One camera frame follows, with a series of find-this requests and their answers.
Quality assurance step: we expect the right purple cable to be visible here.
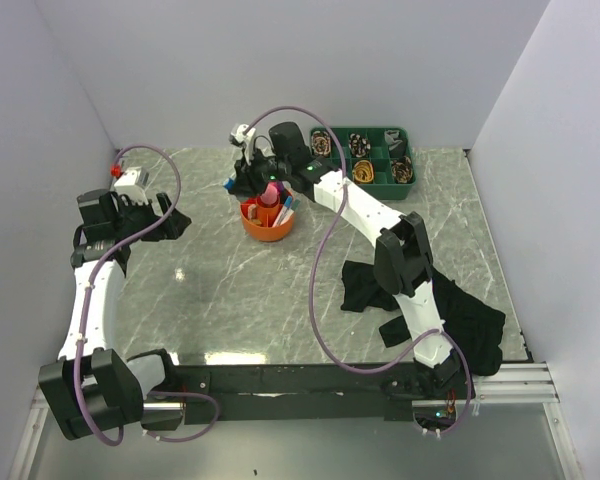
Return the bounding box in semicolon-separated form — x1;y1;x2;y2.
247;105;474;436

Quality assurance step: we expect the white eraser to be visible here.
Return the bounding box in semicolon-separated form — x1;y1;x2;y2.
247;204;258;220

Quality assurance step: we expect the black cloth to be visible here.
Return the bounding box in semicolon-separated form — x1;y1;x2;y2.
341;260;506;376

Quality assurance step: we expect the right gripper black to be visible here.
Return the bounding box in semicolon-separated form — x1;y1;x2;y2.
229;147;291;201

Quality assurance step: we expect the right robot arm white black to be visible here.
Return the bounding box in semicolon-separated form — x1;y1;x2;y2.
225;122;462;398

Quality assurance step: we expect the purple cable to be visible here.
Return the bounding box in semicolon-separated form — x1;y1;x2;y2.
74;145;221;446
247;105;474;436

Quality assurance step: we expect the green compartment tray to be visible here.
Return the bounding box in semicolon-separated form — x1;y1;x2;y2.
332;127;416;201

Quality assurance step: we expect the blue white pen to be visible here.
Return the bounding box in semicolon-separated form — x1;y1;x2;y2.
273;196;293;227

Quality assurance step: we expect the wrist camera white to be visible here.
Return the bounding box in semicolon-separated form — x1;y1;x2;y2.
110;165;149;205
229;124;256;164

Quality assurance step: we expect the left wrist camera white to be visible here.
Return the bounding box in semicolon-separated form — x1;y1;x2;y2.
110;165;149;205

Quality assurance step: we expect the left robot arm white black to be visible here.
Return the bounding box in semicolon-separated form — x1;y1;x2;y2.
38;189;191;440

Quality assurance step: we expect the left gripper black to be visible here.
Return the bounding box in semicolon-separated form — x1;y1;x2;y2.
113;193;190;244

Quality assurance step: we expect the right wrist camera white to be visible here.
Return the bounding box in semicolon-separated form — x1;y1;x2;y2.
229;124;256;164

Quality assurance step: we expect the green cap white pen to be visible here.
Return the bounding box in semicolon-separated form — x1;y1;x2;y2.
281;200;300;224

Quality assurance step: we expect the clear pencil case pink cap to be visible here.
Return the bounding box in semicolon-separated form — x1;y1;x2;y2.
258;182;279;208

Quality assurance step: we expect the aluminium rail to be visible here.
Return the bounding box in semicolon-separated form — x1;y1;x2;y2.
30;363;559;412

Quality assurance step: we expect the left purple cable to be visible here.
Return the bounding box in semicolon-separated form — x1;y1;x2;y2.
74;145;221;446

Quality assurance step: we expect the black base beam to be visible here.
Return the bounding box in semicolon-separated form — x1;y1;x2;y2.
147;362;475;425

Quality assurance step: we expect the orange round organizer container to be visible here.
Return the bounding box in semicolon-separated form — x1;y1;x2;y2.
240;189;296;242

